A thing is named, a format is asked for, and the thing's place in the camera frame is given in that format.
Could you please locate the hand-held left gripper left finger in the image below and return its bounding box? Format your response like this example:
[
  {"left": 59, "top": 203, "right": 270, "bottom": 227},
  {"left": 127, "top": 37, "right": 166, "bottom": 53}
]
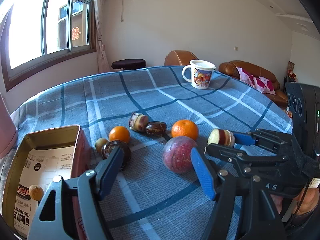
[{"left": 27, "top": 146, "right": 125, "bottom": 240}]

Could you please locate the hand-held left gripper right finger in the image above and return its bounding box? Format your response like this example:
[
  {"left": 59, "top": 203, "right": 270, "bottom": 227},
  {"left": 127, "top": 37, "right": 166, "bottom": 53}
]
[{"left": 191, "top": 147, "right": 288, "bottom": 240}]

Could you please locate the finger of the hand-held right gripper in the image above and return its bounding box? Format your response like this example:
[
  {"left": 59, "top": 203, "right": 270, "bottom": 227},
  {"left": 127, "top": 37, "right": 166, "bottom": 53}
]
[
  {"left": 206, "top": 143, "right": 291, "bottom": 178},
  {"left": 233, "top": 128, "right": 293, "bottom": 153}
]

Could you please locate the dark brown round fruit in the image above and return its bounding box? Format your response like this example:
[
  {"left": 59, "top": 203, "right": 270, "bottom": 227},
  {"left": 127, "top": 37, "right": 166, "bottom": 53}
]
[{"left": 101, "top": 140, "right": 132, "bottom": 172}]

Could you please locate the small olive brown fruit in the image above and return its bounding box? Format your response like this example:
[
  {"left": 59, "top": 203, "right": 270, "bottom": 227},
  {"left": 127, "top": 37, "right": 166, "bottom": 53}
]
[{"left": 95, "top": 137, "right": 109, "bottom": 153}]

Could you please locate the small smooth orange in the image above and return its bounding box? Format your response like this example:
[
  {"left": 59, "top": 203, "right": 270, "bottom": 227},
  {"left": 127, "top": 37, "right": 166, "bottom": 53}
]
[{"left": 109, "top": 126, "right": 131, "bottom": 144}]

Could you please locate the large bumpy orange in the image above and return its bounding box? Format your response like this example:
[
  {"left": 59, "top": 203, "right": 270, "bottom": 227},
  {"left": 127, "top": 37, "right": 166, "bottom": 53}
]
[{"left": 171, "top": 119, "right": 199, "bottom": 141}]

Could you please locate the rectangular metal tin box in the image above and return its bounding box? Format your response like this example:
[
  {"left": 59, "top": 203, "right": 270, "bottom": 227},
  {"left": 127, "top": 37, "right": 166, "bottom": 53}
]
[{"left": 1, "top": 124, "right": 100, "bottom": 240}]

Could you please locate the person's right hand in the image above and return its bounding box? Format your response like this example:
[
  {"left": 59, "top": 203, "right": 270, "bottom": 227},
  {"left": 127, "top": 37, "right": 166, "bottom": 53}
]
[{"left": 272, "top": 184, "right": 320, "bottom": 217}]

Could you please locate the purple passion fruit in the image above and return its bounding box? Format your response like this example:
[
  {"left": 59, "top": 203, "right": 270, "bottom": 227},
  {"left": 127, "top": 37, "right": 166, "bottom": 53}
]
[{"left": 162, "top": 136, "right": 198, "bottom": 174}]

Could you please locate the red decorative ornament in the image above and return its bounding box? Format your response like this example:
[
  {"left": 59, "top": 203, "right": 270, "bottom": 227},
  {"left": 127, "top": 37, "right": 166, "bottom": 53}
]
[{"left": 285, "top": 61, "right": 297, "bottom": 83}]

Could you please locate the pink floral pillow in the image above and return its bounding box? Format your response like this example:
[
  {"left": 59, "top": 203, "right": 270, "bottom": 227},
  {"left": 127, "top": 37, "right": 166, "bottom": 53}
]
[{"left": 236, "top": 67, "right": 276, "bottom": 95}]

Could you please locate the printed paper sheet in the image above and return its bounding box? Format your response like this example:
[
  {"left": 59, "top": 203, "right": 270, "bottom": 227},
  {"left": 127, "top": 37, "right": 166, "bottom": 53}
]
[{"left": 14, "top": 148, "right": 75, "bottom": 239}]

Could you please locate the glossy dark brown date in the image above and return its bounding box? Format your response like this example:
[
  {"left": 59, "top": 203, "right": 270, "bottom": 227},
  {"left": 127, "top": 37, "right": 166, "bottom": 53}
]
[{"left": 145, "top": 121, "right": 167, "bottom": 137}]

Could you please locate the brown leather sofa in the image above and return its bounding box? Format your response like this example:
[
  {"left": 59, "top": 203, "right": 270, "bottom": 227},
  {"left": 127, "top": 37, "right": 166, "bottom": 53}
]
[{"left": 219, "top": 60, "right": 289, "bottom": 109}]

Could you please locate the white printed mug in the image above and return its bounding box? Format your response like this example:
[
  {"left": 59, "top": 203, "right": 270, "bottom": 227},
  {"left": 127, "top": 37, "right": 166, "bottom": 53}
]
[{"left": 182, "top": 59, "right": 216, "bottom": 90}]

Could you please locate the tan longan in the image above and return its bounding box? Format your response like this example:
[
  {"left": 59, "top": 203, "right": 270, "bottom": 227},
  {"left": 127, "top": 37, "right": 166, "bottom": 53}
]
[{"left": 28, "top": 184, "right": 45, "bottom": 201}]

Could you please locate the blue plaid tablecloth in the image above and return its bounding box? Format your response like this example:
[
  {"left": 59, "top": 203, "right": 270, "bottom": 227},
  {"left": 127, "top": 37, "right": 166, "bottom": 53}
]
[{"left": 0, "top": 65, "right": 293, "bottom": 240}]

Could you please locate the white mug lid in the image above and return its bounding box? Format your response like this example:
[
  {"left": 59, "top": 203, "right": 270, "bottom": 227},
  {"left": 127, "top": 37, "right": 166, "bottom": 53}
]
[{"left": 189, "top": 59, "right": 216, "bottom": 70}]

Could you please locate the brown leather armchair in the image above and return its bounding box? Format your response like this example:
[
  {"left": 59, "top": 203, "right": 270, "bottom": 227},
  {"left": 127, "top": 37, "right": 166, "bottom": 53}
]
[{"left": 164, "top": 50, "right": 199, "bottom": 67}]

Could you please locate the dark round stool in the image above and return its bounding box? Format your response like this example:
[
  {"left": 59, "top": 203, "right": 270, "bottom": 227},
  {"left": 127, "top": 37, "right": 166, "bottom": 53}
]
[{"left": 111, "top": 59, "right": 146, "bottom": 71}]

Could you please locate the pink thermos jug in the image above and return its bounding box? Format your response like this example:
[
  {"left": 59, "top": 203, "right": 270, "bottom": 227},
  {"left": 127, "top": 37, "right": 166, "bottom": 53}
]
[{"left": 0, "top": 92, "right": 18, "bottom": 158}]

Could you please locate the pink curtain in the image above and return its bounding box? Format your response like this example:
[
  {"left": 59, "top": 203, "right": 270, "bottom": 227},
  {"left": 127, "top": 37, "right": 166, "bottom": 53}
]
[{"left": 94, "top": 0, "right": 110, "bottom": 73}]

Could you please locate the brown framed window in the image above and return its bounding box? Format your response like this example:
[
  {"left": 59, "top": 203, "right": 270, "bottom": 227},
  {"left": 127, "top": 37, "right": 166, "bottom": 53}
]
[{"left": 0, "top": 0, "right": 97, "bottom": 92}]

